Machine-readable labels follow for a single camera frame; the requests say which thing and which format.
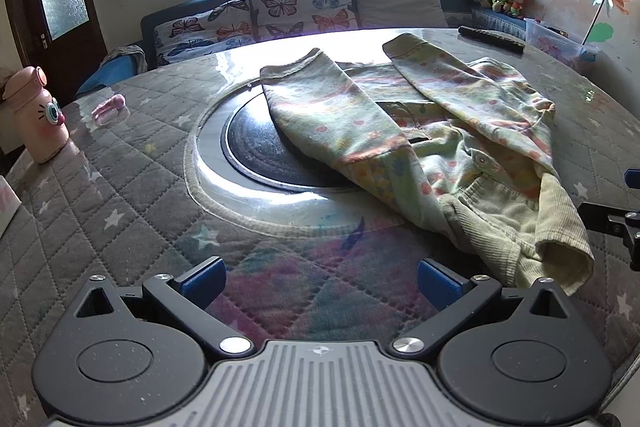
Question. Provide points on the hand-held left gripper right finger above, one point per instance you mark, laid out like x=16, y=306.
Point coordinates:
x=437, y=283

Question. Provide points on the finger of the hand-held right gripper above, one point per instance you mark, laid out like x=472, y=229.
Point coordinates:
x=612, y=219
x=633, y=178

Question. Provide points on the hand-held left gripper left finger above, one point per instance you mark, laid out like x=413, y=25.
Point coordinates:
x=202, y=281

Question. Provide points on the floral children's jacket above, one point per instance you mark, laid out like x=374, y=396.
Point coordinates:
x=350, y=127

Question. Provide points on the grey quilted star tablecloth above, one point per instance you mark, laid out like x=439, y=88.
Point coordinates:
x=125, y=207

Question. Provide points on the black round hotplate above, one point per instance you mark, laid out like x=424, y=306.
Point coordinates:
x=260, y=147

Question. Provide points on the clear plastic storage box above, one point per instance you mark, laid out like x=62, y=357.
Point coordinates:
x=555, y=44

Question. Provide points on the small pink toy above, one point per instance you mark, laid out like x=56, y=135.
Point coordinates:
x=107, y=108

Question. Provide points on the black remote control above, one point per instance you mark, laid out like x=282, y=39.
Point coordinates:
x=490, y=39

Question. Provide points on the orange plush toy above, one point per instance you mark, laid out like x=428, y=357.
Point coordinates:
x=517, y=2

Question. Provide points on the pink cartoon water bottle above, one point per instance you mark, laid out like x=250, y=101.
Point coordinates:
x=42, y=122

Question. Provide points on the grey towel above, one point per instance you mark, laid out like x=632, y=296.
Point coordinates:
x=125, y=57

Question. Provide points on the flat butterfly print cushion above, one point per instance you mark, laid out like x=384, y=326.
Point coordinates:
x=205, y=32

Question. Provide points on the upright butterfly print cushion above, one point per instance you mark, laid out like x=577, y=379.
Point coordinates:
x=300, y=2

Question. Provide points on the dark wooden door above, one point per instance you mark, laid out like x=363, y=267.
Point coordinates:
x=20, y=7

